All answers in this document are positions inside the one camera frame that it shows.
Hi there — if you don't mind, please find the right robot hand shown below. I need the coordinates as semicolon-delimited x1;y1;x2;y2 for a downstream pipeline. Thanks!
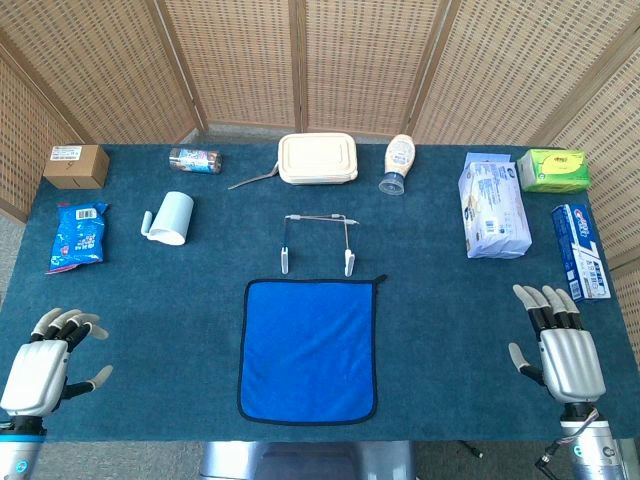
507;283;607;405

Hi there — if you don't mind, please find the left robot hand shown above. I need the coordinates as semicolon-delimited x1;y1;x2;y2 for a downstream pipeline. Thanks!
0;307;115;419

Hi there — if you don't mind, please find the blue microfiber cloth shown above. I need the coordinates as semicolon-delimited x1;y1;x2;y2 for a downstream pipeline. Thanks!
236;273;389;426

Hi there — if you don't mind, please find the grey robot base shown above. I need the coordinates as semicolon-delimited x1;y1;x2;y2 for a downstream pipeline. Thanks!
198;440;417;480

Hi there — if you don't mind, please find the silver metal rack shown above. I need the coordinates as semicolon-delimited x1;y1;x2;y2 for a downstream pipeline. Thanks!
278;212;361;278

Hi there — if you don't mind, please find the blue toothpaste box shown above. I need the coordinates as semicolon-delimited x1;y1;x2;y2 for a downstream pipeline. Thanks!
550;202;613;303

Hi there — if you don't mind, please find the blue snack bag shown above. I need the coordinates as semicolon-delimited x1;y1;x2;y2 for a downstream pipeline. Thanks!
45;201;110;275

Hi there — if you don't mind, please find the teal table cloth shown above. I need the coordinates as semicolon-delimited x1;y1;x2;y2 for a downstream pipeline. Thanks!
0;143;640;444

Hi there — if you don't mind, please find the white and blue tissue pack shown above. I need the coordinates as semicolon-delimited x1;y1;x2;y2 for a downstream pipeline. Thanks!
457;152;533;260

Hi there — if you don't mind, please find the green tissue pack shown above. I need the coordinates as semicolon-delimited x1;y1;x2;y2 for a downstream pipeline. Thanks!
515;148;591;195

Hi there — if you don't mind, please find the white plastic pitcher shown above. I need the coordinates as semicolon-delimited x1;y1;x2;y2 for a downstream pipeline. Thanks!
139;191;195;247

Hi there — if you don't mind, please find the brown cardboard box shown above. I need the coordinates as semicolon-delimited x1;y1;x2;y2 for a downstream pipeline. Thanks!
42;144;111;190

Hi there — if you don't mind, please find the clear jar with blue label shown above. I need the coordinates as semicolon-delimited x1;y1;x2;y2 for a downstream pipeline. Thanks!
168;147;224;176

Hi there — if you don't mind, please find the mayonnaise squeeze bottle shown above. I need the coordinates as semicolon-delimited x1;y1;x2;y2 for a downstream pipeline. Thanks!
377;133;417;196

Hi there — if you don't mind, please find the grey spoon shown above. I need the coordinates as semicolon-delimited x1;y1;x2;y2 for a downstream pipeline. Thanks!
227;164;281;191

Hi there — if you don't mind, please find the cream lunch box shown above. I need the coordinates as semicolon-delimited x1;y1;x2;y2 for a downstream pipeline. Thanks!
277;132;360;186

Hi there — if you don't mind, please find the woven folding screen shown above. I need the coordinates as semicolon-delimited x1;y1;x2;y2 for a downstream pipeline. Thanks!
0;0;640;366

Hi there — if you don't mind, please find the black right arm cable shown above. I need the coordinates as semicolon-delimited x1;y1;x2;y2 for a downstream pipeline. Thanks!
533;437;569;470

